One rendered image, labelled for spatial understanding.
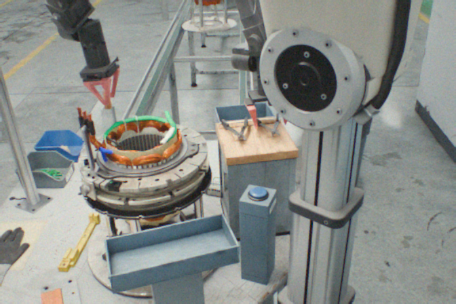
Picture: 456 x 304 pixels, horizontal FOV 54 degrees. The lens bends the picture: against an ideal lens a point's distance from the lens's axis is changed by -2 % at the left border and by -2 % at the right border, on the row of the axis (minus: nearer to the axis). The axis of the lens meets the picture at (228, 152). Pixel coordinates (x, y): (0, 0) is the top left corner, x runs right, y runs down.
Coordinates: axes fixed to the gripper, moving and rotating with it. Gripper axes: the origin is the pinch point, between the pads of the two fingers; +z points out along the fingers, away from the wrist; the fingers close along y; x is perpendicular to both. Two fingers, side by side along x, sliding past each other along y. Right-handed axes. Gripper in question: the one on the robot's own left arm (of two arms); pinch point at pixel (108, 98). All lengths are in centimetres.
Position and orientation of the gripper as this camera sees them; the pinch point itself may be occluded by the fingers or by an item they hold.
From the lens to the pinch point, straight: 119.2
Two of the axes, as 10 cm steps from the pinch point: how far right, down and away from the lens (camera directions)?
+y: -1.3, 5.4, -8.3
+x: 9.8, -0.3, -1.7
